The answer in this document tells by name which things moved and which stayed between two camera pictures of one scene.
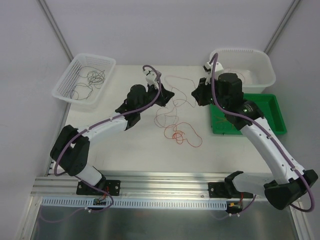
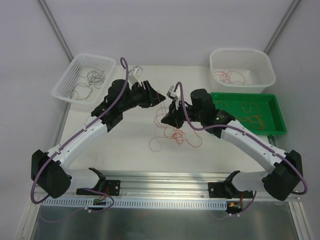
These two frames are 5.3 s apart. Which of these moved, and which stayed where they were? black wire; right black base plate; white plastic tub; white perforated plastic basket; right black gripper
Moved: right black gripper
Stayed: black wire; white perforated plastic basket; right black base plate; white plastic tub
